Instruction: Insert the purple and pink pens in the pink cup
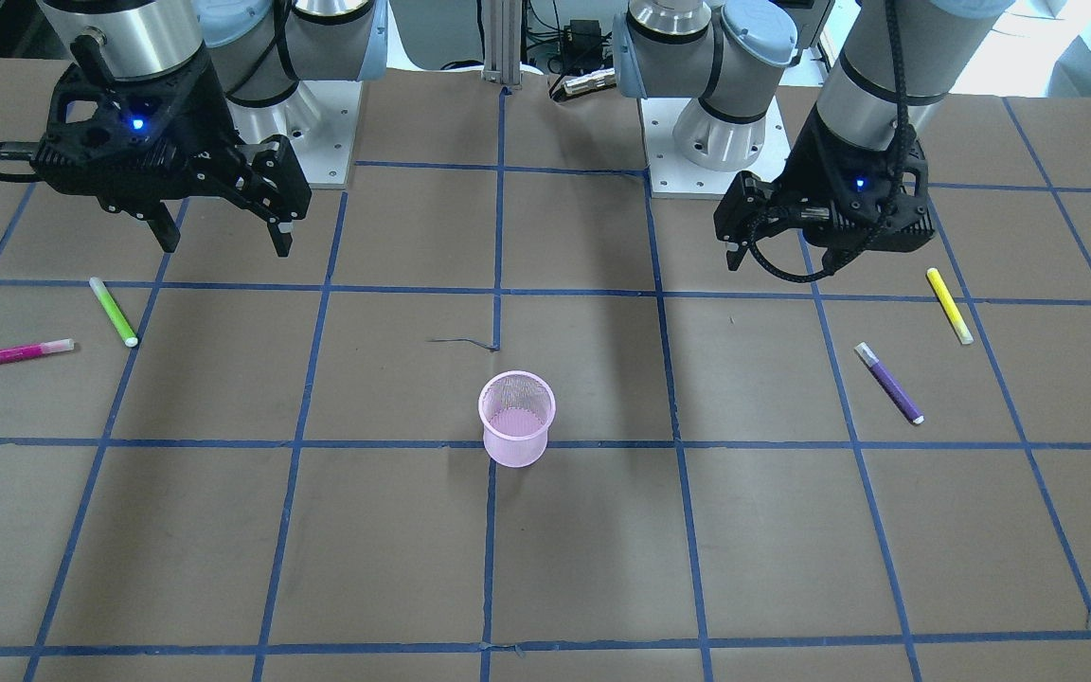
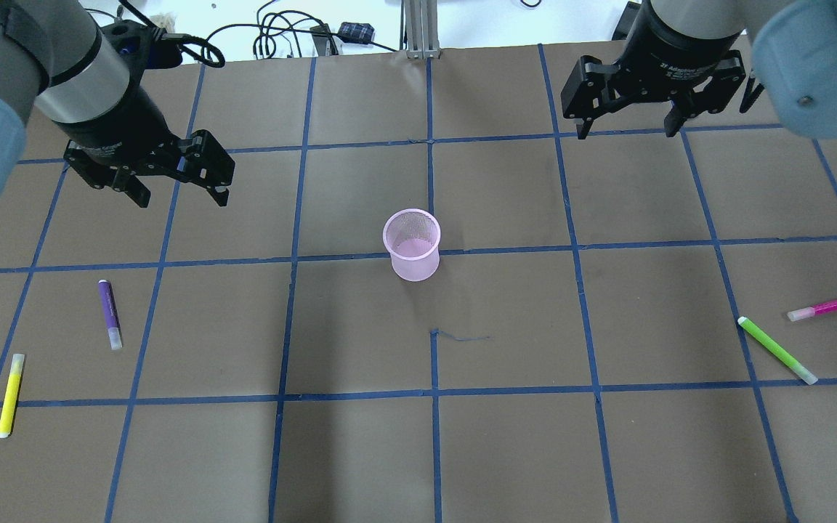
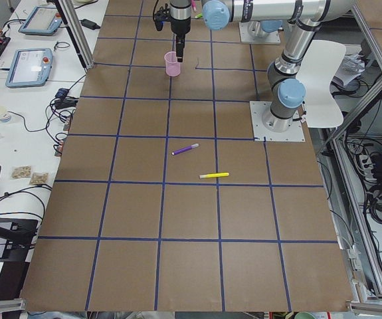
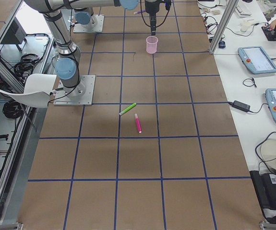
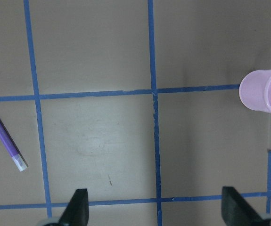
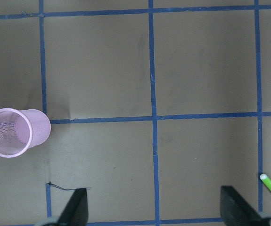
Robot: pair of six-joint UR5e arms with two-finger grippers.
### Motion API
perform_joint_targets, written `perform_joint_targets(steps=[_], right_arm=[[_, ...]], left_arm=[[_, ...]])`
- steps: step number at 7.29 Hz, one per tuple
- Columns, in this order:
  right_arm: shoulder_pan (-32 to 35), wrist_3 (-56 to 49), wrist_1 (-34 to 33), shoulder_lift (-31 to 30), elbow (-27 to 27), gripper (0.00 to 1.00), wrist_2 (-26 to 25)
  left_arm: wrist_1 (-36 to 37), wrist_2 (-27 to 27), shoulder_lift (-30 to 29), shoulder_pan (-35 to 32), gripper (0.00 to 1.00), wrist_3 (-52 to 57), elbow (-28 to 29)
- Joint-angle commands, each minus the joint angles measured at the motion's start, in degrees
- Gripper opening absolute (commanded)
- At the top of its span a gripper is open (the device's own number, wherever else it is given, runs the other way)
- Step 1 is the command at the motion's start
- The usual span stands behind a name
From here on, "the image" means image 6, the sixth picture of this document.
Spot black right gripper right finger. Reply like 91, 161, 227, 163
221, 186, 263, 226

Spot pink mesh cup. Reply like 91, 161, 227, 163
0, 108, 51, 158

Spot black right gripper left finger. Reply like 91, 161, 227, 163
58, 188, 89, 226

